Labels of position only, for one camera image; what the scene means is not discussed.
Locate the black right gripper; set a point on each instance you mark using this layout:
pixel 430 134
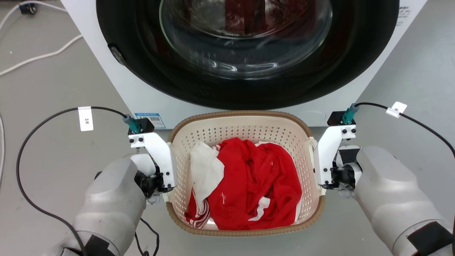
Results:
pixel 344 176

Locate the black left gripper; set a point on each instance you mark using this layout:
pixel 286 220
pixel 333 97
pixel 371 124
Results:
pixel 151 182

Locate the beige perforated laundry basket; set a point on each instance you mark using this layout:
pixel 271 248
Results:
pixel 245 131

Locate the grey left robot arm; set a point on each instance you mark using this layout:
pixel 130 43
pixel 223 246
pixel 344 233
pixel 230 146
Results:
pixel 110 206

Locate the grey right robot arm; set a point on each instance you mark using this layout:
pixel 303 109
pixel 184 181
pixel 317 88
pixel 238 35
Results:
pixel 391 192

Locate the white garment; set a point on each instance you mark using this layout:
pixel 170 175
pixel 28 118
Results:
pixel 206 170

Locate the blue energy label sticker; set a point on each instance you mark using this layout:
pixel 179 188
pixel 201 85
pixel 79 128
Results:
pixel 151 120

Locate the red garment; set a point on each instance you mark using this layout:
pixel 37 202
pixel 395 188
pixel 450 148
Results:
pixel 256 177

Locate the white front-load washing machine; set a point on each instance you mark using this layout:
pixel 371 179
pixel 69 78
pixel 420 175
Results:
pixel 117 89

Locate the black round washer door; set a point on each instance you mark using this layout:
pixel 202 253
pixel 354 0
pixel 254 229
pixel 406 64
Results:
pixel 149 71

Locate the white text sticker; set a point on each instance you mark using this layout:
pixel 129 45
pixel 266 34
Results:
pixel 402 15

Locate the red clothes inside washer drum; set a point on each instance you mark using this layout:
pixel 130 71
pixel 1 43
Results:
pixel 249 16

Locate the black floor plug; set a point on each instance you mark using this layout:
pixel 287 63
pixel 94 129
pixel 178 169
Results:
pixel 28 8

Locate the white right camera bracket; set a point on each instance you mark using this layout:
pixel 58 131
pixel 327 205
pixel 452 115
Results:
pixel 327 149

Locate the white camera bracket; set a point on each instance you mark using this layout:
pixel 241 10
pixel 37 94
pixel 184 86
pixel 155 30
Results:
pixel 327 149
pixel 158 149

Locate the white left camera bracket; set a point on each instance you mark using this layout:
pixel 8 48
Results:
pixel 158 149

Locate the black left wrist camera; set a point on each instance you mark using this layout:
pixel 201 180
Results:
pixel 145 125

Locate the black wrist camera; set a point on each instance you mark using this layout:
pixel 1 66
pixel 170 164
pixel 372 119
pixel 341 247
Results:
pixel 336 118
pixel 145 125

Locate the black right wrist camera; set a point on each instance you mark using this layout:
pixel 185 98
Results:
pixel 336 118

